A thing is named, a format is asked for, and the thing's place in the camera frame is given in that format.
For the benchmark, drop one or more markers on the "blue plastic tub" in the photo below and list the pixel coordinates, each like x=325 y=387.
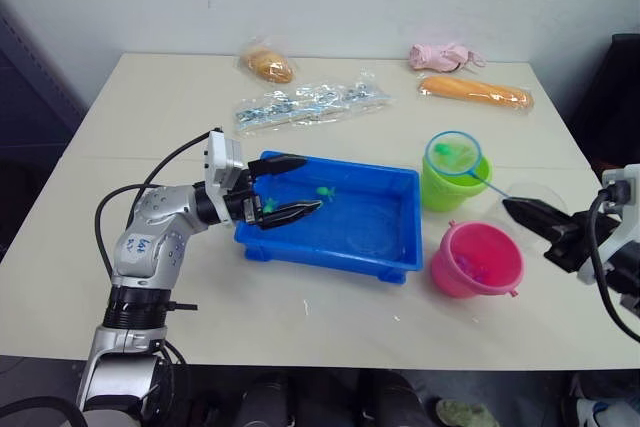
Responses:
x=330 y=237

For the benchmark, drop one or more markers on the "pink crumpled cloth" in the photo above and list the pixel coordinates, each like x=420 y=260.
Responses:
x=435 y=57

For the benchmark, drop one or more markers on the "green plastic bucket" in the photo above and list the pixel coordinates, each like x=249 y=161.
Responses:
x=445 y=192

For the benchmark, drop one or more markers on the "pink toy fish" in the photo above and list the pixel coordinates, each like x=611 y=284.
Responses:
x=470 y=268

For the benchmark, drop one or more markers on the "green toy fish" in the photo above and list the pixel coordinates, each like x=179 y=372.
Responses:
x=270 y=205
x=442 y=148
x=325 y=192

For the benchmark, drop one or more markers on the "pink plastic bucket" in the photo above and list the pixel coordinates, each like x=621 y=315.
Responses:
x=450 y=272

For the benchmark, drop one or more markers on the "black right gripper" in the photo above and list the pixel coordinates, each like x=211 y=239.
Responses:
x=575 y=242

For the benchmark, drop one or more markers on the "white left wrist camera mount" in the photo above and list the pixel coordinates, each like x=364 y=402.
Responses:
x=222 y=157

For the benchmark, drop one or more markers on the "blue rimmed fishing net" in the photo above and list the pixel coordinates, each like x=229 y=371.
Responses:
x=462 y=159

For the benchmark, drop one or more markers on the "round bread in bag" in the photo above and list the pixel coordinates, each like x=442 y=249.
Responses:
x=267 y=66

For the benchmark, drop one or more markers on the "long bread in bag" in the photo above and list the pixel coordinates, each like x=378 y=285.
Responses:
x=475 y=91

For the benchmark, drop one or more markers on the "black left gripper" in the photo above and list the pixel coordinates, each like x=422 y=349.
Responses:
x=235 y=204

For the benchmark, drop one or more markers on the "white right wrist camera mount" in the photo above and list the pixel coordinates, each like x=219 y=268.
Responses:
x=625 y=239

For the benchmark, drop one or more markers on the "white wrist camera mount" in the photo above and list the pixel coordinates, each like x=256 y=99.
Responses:
x=625 y=239
x=222 y=157

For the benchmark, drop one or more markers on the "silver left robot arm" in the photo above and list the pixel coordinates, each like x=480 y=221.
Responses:
x=150 y=242

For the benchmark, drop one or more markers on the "clear plastic packet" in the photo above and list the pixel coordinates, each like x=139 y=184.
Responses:
x=367 y=92
x=320 y=102
x=265 y=114

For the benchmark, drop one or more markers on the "white and blue shoe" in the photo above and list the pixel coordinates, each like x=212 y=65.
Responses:
x=607 y=412

